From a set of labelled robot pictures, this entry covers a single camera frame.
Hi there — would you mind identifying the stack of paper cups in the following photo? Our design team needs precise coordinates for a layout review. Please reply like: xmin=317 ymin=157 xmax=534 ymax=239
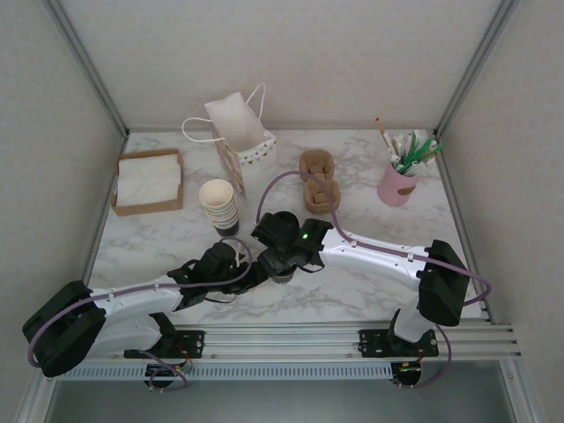
xmin=197 ymin=178 xmax=241 ymax=234

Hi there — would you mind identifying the paper wrapped wooden stirrer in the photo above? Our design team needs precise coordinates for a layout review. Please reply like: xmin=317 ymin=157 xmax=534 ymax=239
xmin=374 ymin=116 xmax=397 ymax=158

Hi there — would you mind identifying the small circuit board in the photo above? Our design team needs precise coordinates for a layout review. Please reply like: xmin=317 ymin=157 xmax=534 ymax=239
xmin=398 ymin=360 xmax=422 ymax=380
xmin=147 ymin=364 xmax=185 ymax=379

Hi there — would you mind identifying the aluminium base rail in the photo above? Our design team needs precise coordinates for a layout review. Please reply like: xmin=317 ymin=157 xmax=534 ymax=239
xmin=43 ymin=323 xmax=523 ymax=363

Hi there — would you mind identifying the pink straw holder cup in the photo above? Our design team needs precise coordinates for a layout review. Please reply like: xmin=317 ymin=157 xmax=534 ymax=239
xmin=377 ymin=158 xmax=422 ymax=207

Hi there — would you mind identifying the white paper napkin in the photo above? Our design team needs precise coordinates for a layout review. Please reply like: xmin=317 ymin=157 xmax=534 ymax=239
xmin=115 ymin=152 xmax=182 ymax=206

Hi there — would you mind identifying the brown cardboard napkin tray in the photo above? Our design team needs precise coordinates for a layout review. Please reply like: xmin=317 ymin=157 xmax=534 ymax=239
xmin=109 ymin=148 xmax=185 ymax=217

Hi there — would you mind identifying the patterned paper gift bag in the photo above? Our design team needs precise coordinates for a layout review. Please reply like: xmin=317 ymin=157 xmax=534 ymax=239
xmin=182 ymin=82 xmax=278 ymax=203

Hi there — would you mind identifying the aluminium frame leg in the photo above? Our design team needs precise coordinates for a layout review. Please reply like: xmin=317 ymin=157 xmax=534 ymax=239
xmin=501 ymin=359 xmax=537 ymax=423
xmin=12 ymin=374 xmax=61 ymax=423

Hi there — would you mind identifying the aluminium frame post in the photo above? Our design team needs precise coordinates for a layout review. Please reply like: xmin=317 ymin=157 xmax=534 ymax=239
xmin=433 ymin=0 xmax=523 ymax=137
xmin=43 ymin=0 xmax=130 ymax=138

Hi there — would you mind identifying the white slotted cable duct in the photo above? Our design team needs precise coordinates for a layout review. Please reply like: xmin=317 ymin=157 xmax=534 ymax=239
xmin=56 ymin=363 xmax=394 ymax=381

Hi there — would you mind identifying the aluminium table end rail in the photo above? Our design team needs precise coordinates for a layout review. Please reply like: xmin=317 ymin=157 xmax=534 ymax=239
xmin=126 ymin=126 xmax=438 ymax=133

